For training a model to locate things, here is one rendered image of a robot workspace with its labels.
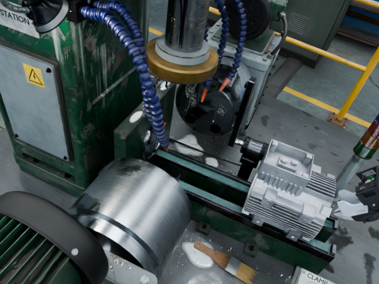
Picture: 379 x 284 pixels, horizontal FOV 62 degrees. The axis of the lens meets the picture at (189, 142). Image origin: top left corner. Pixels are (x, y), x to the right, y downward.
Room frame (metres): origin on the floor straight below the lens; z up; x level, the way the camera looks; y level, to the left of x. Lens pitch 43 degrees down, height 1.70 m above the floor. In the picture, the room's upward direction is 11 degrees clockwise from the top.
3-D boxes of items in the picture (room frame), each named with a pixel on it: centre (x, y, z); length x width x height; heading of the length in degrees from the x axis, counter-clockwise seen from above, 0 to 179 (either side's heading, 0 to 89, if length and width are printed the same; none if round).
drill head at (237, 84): (1.00, -0.07, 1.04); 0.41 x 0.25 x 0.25; 164
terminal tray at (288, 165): (0.60, -0.26, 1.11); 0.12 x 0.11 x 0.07; 75
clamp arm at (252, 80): (0.78, -0.14, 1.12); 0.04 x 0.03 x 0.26; 74
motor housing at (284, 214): (0.59, -0.30, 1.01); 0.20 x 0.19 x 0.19; 75
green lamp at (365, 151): (0.83, -0.58, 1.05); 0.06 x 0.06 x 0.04
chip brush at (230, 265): (0.46, -0.17, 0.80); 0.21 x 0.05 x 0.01; 68
